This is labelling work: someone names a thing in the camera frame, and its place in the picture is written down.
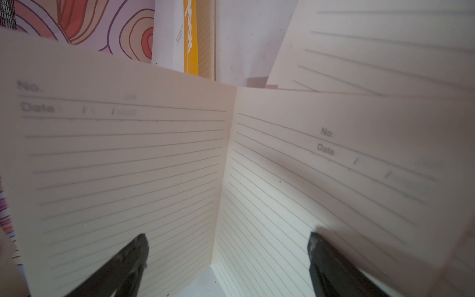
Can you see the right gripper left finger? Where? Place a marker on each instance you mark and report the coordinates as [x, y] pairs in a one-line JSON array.
[[121, 276]]

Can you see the cream lined notebook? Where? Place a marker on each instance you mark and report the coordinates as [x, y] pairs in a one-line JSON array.
[[184, 37], [409, 48], [96, 150]]

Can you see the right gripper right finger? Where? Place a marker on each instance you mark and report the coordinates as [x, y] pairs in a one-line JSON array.
[[333, 275]]

